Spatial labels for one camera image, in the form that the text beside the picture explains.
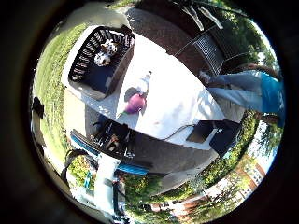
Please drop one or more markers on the white black-spotted plush toy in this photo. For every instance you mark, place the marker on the white black-spotted plush toy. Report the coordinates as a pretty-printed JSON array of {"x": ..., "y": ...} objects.
[{"x": 105, "y": 53}]

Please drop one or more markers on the purple plush toy green tip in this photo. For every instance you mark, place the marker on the purple plush toy green tip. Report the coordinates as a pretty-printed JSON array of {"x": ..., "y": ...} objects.
[{"x": 135, "y": 104}]

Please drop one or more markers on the black slatted plastic basket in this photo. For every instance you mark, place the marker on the black slatted plastic basket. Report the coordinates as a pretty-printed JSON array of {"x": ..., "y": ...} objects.
[{"x": 93, "y": 77}]

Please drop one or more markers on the small white grey plush toy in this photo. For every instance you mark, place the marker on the small white grey plush toy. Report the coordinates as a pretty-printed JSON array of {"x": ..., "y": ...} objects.
[{"x": 145, "y": 81}]

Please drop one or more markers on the black object on stand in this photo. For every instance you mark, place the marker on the black object on stand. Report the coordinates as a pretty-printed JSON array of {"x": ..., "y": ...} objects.
[{"x": 37, "y": 107}]

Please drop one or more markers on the black metal mesh bench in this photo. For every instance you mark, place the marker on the black metal mesh bench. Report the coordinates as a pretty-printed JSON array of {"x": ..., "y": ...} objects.
[{"x": 211, "y": 49}]

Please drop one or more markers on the black cart with blue trim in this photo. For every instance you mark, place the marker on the black cart with blue trim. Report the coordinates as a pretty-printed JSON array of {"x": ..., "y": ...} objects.
[{"x": 112, "y": 141}]

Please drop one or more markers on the person in blue shirt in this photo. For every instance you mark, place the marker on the person in blue shirt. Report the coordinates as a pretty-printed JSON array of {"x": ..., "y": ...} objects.
[{"x": 249, "y": 90}]

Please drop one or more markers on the red brick building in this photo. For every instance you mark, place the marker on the red brick building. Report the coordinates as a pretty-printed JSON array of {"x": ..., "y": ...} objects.
[{"x": 246, "y": 177}]

